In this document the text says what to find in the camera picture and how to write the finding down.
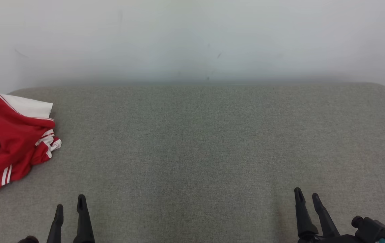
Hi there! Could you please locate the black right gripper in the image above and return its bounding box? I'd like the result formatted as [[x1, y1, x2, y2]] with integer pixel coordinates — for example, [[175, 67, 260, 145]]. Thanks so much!
[[294, 187, 358, 243]]

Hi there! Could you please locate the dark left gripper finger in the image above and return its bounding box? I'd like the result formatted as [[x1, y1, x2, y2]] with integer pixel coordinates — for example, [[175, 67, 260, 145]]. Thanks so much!
[[74, 194, 95, 243], [47, 204, 64, 243]]

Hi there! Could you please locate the red basketball jersey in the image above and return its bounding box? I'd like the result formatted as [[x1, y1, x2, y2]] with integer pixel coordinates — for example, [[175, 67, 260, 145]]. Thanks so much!
[[0, 89, 55, 194]]

